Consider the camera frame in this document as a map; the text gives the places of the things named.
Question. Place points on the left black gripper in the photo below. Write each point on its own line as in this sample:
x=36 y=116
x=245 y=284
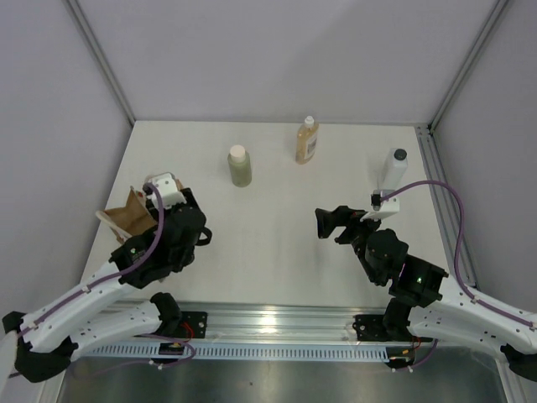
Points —
x=188 y=195

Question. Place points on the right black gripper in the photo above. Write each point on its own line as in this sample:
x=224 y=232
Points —
x=341 y=217

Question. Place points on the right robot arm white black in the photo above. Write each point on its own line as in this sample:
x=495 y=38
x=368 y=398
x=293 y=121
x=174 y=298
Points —
x=427 y=301

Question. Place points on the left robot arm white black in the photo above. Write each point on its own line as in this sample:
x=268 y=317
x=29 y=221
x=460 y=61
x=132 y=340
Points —
x=50 y=339

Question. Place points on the green liquid bottle white cap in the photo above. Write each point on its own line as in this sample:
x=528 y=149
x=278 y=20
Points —
x=240 y=166

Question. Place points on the white bottle grey cap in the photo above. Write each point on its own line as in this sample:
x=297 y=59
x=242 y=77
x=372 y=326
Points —
x=394 y=168

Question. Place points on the amber liquid bottle white cap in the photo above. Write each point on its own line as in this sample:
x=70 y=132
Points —
x=306 y=140

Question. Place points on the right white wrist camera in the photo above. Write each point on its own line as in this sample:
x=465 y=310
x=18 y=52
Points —
x=383 y=205

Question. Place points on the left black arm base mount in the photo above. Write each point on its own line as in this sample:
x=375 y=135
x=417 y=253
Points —
x=189 y=323

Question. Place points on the aluminium mounting rail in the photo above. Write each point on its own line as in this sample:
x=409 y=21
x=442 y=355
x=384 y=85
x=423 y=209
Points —
x=258 y=323

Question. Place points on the right side aluminium rail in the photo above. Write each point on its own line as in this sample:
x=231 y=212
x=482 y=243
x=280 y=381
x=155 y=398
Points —
x=446 y=208

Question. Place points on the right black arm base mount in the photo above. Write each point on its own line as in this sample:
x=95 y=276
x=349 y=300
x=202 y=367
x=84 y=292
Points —
x=370 y=328

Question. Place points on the white slotted cable duct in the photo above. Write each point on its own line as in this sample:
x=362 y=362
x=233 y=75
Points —
x=245 y=351

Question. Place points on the left aluminium frame post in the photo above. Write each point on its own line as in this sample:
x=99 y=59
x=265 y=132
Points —
x=86 y=32

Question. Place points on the aluminium frame post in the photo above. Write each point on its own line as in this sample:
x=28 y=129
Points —
x=86 y=32
x=469 y=61

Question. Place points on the right aluminium frame post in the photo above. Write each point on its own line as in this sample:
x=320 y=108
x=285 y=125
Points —
x=469 y=61

